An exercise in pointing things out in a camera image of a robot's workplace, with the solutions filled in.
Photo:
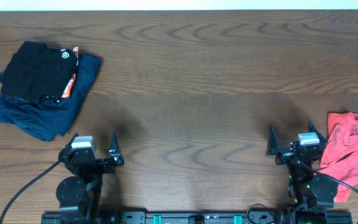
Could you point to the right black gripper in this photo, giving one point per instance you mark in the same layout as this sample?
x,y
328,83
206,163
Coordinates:
x,y
285,155

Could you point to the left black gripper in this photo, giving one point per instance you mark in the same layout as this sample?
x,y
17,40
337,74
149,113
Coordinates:
x,y
115,157

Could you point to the red t-shirt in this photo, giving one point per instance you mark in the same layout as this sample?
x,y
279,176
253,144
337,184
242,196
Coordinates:
x,y
340,157

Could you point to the black t-shirt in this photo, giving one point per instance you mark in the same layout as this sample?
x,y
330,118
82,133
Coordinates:
x,y
37,72

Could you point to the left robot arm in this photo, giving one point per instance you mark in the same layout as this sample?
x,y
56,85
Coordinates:
x,y
79,195

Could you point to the folded navy blue shirt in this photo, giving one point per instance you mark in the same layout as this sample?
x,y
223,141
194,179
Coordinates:
x,y
53,116

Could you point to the folded black printed shirt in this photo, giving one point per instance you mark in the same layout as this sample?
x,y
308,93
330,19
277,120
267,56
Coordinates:
x,y
67,91

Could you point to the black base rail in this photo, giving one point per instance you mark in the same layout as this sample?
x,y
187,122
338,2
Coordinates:
x,y
229,218

